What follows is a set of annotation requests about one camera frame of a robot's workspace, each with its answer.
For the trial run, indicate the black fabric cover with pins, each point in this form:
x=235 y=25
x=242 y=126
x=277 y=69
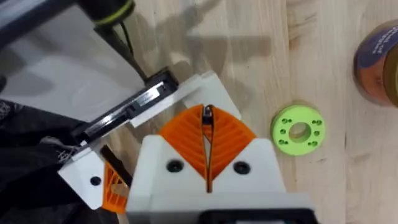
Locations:
x=28 y=155

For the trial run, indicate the brown tape roll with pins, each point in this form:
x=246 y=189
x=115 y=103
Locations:
x=377 y=62

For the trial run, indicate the left wrist upright plate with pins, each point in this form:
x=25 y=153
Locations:
x=68 y=74

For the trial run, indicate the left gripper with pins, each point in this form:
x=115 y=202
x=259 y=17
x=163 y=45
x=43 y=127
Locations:
x=124 y=109

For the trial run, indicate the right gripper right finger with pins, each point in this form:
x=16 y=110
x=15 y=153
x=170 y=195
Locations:
x=248 y=177

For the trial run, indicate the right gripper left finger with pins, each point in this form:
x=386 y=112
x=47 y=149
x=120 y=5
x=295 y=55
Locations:
x=161 y=174

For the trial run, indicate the green disc with holes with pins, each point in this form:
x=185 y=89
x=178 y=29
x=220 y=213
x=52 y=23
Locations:
x=298 y=130

